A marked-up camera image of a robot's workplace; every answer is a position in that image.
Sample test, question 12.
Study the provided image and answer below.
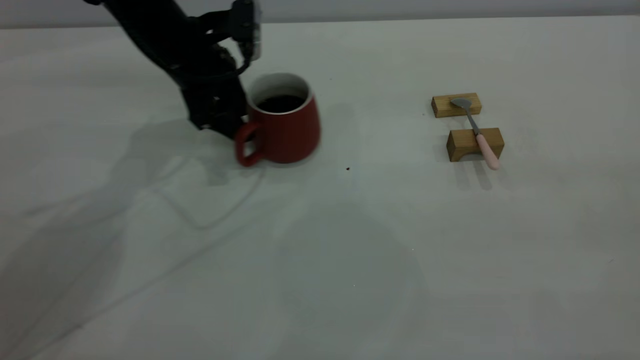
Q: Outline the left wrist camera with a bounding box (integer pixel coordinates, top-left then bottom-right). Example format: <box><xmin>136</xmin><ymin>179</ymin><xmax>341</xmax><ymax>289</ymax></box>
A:
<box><xmin>229</xmin><ymin>0</ymin><xmax>262</xmax><ymax>62</ymax></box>

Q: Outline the pink handled metal spoon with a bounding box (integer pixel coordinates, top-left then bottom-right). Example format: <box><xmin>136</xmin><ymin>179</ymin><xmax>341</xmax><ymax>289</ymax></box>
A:
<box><xmin>450</xmin><ymin>98</ymin><xmax>500</xmax><ymax>171</ymax></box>

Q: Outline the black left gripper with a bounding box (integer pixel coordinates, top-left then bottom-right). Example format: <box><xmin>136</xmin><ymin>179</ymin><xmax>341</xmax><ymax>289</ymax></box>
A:
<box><xmin>179</xmin><ymin>44</ymin><xmax>249</xmax><ymax>141</ymax></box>

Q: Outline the dark coffee liquid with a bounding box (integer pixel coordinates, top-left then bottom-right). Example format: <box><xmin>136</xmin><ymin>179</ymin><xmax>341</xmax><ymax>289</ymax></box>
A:
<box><xmin>256</xmin><ymin>94</ymin><xmax>306</xmax><ymax>114</ymax></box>

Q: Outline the flat rectangular wooden block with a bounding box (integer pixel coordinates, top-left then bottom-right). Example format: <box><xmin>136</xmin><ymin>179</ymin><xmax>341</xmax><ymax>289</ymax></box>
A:
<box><xmin>431</xmin><ymin>93</ymin><xmax>482</xmax><ymax>119</ymax></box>

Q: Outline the black left camera cable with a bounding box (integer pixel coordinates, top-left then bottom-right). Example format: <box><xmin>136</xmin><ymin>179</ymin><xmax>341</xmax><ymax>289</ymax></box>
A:
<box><xmin>233</xmin><ymin>42</ymin><xmax>254</xmax><ymax>77</ymax></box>

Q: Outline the arched wooden block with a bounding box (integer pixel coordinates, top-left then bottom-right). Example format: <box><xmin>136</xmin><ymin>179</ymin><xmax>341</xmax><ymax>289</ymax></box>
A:
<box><xmin>446</xmin><ymin>128</ymin><xmax>505</xmax><ymax>163</ymax></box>

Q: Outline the red ceramic mug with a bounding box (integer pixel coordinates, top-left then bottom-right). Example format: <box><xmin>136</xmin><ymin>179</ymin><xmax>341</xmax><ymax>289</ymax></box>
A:
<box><xmin>235</xmin><ymin>73</ymin><xmax>321</xmax><ymax>168</ymax></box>

